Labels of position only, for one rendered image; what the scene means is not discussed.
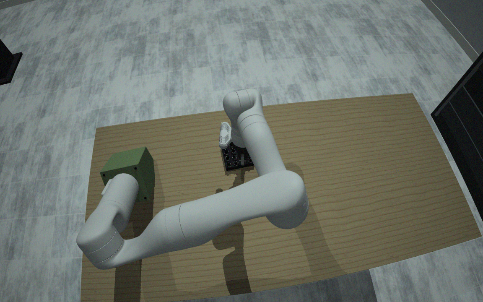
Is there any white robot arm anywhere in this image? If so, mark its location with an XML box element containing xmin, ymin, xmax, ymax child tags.
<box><xmin>76</xmin><ymin>89</ymin><xmax>309</xmax><ymax>270</ymax></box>

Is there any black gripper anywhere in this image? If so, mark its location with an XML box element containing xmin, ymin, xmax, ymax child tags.
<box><xmin>232</xmin><ymin>142</ymin><xmax>248</xmax><ymax>166</ymax></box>

